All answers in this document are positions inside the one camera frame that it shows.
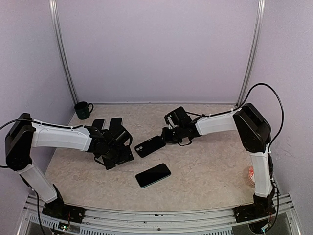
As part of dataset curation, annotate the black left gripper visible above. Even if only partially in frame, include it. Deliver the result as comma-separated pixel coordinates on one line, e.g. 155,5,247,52
102,144,134,170

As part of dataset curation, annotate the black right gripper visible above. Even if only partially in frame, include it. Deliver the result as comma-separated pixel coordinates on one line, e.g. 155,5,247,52
159,124,185,143

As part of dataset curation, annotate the black phone case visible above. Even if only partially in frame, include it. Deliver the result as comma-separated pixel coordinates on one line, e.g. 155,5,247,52
134,136,166,158

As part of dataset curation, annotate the light blue phone case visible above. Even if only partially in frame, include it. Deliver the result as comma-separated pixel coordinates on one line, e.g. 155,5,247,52
109,117,123,132

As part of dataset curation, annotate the black smartphone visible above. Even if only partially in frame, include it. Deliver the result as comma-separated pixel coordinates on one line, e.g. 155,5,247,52
135,163,171,188

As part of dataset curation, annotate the lavender phone case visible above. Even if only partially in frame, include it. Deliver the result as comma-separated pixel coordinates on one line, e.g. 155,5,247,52
92,119,105,131

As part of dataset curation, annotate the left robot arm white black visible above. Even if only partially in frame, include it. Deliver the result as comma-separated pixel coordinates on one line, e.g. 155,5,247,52
5,113,134,218

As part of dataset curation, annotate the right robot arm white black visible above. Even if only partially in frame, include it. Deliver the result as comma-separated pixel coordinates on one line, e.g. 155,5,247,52
161,103,275,217

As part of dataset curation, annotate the dark green mug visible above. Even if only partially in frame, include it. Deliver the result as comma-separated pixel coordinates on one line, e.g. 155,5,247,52
74,101,94,120

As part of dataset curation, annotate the red white patterned dish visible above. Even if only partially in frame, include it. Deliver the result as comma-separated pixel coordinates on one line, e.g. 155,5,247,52
243,166,255,187

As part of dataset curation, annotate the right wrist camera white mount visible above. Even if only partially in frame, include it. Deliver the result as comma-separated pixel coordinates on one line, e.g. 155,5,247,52
164,111,178,129

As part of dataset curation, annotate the front aluminium rail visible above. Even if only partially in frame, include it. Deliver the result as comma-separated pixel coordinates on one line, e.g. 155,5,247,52
15,194,303,235

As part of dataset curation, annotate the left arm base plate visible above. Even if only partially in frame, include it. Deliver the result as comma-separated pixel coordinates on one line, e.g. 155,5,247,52
42,200,86,224

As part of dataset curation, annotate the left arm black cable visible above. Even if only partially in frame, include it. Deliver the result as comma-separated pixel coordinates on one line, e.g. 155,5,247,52
0,118,86,168

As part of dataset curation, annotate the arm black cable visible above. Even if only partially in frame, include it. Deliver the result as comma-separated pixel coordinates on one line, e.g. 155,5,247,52
0,118,86,168
241,83,285,152

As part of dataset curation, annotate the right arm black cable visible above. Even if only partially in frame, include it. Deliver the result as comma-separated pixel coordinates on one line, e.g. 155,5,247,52
241,83,285,152

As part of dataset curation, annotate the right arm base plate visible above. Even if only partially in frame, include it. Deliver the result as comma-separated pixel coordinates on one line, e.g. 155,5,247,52
233,202,276,223

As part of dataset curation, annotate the right aluminium frame post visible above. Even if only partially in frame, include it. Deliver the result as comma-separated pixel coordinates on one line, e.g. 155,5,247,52
236,0,266,106

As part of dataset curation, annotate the aluminium frame post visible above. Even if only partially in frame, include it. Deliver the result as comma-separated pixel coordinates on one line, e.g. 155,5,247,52
48,0,78,104
236,0,266,106

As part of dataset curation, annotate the left aluminium frame post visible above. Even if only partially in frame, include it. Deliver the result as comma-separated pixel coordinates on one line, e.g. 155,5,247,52
48,0,78,104

